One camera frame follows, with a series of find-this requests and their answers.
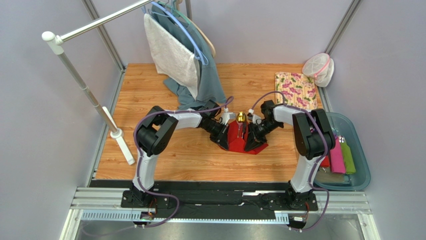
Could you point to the red napkin in bin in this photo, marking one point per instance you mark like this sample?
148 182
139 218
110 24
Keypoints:
325 163

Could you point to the red paper napkin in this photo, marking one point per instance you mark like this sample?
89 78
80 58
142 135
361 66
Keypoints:
237 144

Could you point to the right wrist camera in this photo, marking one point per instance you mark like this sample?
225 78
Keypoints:
253 117

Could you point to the floral placemat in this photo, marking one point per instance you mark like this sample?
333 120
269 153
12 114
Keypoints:
296 90

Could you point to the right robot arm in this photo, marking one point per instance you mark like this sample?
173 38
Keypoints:
313 137

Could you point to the blue plastic hanger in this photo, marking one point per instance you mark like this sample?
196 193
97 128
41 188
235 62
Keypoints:
198 53

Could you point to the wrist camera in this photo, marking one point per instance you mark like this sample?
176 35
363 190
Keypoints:
226 116
253 117

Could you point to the blue-grey shirt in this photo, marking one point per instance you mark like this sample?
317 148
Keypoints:
209 84

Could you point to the white mesh laundry bag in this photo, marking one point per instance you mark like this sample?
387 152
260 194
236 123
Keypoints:
320 68

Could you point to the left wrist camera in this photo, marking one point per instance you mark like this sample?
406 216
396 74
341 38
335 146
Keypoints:
226 116

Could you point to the teal plastic bin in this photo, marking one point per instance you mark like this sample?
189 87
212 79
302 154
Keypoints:
341 125

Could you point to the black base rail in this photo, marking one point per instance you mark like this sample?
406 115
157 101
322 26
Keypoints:
217 200

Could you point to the green hanger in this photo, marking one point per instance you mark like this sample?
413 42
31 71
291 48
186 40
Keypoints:
172 7

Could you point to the white clothes rack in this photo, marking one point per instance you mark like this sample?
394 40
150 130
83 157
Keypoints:
55 43

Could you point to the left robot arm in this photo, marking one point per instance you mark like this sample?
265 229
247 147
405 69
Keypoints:
153 134

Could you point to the wooden hanger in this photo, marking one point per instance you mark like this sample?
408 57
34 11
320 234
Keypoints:
189 17

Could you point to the white towel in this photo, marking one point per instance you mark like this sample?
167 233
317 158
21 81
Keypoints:
171 57

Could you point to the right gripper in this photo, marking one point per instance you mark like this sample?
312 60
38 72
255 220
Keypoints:
256 133

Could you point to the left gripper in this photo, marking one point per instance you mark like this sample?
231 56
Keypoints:
222 137

